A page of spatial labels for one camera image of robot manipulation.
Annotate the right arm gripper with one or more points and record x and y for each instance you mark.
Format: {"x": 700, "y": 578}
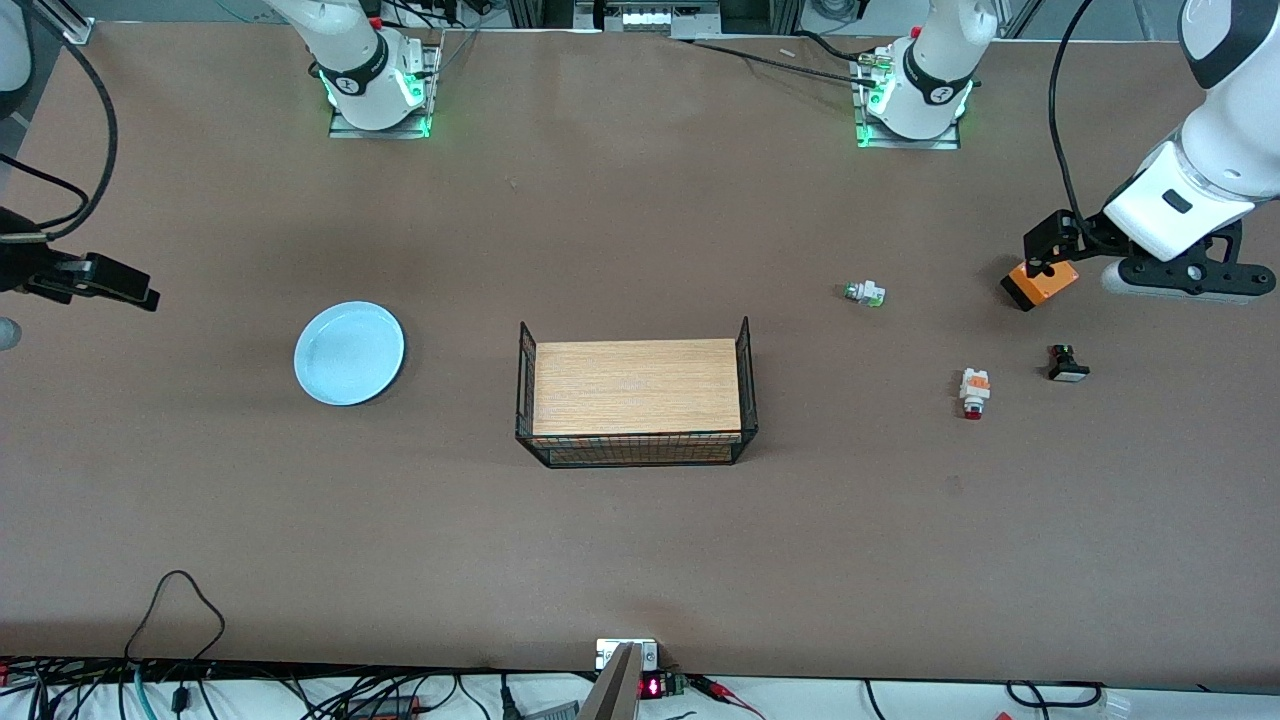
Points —
{"x": 22, "y": 267}

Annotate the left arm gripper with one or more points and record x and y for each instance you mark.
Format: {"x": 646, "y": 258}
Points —
{"x": 1083, "y": 230}

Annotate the red push button switch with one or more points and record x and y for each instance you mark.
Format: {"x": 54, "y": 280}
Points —
{"x": 975, "y": 392}

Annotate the light blue round plate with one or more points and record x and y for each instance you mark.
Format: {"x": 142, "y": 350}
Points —
{"x": 350, "y": 353}

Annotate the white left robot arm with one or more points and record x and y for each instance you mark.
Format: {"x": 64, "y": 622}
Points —
{"x": 935, "y": 60}

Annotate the orange button box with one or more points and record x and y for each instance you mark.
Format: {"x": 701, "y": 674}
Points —
{"x": 1045, "y": 285}

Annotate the black white push button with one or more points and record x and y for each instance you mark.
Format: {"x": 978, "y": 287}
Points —
{"x": 1066, "y": 366}

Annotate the wooden board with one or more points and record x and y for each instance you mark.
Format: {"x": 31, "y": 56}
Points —
{"x": 640, "y": 385}

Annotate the red clip leads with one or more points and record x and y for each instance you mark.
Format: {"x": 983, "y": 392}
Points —
{"x": 725, "y": 692}

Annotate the red LED display module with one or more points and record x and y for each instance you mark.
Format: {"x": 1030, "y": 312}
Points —
{"x": 660, "y": 686}

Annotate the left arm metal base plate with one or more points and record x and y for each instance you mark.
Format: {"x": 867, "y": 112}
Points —
{"x": 900, "y": 143}

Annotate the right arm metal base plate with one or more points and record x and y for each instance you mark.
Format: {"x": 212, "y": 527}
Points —
{"x": 350, "y": 130}

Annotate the aluminium frame rig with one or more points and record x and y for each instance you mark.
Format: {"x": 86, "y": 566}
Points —
{"x": 650, "y": 15}

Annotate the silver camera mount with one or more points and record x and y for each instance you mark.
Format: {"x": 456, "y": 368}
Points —
{"x": 622, "y": 685}

